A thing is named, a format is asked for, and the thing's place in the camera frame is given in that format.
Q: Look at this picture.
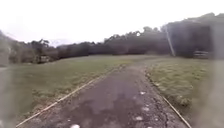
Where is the leaning pale pole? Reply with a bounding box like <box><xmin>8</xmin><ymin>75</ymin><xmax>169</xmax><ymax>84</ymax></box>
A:
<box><xmin>164</xmin><ymin>24</ymin><xmax>177</xmax><ymax>58</ymax></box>

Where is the pale fence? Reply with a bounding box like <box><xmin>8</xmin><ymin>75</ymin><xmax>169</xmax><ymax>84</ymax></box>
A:
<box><xmin>192</xmin><ymin>49</ymin><xmax>211</xmax><ymax>60</ymax></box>

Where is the wide grass field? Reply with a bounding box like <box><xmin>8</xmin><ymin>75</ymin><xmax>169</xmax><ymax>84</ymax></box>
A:
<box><xmin>0</xmin><ymin>54</ymin><xmax>161</xmax><ymax>128</ymax></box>

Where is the grey gravel path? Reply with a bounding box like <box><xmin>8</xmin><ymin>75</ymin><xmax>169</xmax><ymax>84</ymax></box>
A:
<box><xmin>16</xmin><ymin>63</ymin><xmax>192</xmax><ymax>128</ymax></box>

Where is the grass verge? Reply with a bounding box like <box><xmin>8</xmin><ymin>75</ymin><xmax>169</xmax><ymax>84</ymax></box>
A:
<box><xmin>144</xmin><ymin>56</ymin><xmax>224</xmax><ymax>128</ymax></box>

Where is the distant row of trees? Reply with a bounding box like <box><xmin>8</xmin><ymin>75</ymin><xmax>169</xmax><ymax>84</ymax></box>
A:
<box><xmin>0</xmin><ymin>12</ymin><xmax>224</xmax><ymax>66</ymax></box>

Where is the pale path edge kerb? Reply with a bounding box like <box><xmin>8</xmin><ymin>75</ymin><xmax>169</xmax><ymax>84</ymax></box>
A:
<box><xmin>14</xmin><ymin>66</ymin><xmax>125</xmax><ymax>128</ymax></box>
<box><xmin>143</xmin><ymin>69</ymin><xmax>193</xmax><ymax>128</ymax></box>

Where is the robot's own part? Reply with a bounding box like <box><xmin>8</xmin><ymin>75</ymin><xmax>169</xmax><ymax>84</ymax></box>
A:
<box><xmin>69</xmin><ymin>123</ymin><xmax>81</xmax><ymax>128</ymax></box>

